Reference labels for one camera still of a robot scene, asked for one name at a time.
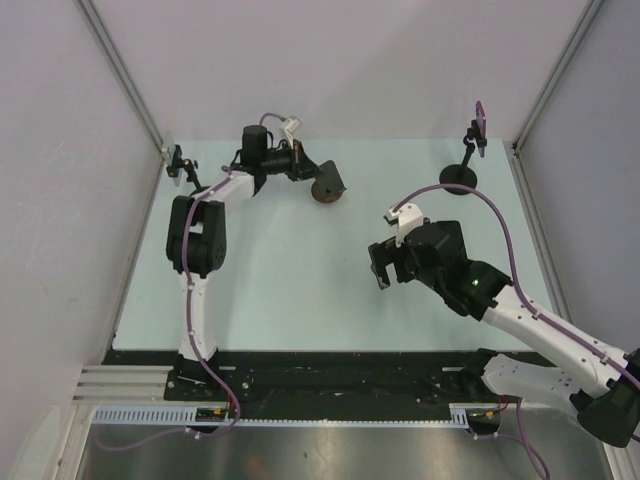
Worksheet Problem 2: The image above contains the grey stand with wooden base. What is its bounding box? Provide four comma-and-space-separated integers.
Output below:
311, 160, 347, 204

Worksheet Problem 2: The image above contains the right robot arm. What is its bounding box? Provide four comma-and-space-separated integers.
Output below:
368, 221, 639, 448

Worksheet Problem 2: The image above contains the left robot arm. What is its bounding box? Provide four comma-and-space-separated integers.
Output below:
164, 116, 320, 366

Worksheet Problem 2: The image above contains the black stand of purple phone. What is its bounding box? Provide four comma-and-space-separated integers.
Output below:
439, 120, 486, 196

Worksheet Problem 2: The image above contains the purple phone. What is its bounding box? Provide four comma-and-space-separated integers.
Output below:
474, 101, 487, 158

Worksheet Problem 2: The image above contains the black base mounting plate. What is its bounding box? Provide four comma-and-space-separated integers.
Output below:
102, 348, 524, 416

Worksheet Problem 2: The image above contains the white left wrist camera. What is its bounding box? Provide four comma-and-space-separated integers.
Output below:
279, 116, 302, 148

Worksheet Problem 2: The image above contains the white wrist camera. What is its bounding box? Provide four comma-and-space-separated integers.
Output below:
279, 116, 302, 148
383, 202, 426, 247

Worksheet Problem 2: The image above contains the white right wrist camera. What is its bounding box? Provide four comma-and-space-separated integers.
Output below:
383, 202, 426, 247

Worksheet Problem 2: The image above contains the aluminium left corner post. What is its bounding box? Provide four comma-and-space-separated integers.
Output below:
74, 0, 163, 153

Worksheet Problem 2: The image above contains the aluminium corner post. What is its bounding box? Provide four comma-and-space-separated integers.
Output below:
74, 0, 163, 153
511, 0, 607, 155

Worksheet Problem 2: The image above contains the white slotted cable duct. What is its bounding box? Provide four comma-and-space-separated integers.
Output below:
92, 405, 469, 429

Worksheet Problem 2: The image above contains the aluminium rail front left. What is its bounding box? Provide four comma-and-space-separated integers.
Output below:
73, 365, 170, 404

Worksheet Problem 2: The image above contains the aluminium right corner post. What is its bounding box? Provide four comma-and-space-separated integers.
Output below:
511, 0, 607, 155

